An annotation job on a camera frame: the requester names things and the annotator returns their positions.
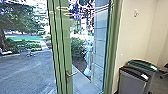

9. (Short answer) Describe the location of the metal door handle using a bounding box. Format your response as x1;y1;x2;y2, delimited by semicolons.
65;69;78;80

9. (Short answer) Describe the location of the green framed glass door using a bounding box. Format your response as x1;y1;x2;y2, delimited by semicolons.
46;0;125;94
57;0;116;94

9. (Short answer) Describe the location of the white garden statue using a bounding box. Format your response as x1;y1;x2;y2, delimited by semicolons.
82;39;95;78

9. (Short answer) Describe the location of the white wall switch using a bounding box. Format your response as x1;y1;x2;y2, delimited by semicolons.
133;9;139;19

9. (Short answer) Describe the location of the grey trash bin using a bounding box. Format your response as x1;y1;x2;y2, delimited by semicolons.
118;65;152;94

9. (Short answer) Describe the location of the green bush outside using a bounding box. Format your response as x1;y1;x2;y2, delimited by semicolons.
70;37;88;62

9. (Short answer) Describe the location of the white garden bench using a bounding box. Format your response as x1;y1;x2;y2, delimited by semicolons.
0;49;14;57

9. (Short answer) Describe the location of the tree trunk outside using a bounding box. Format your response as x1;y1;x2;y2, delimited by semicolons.
0;23;7;51

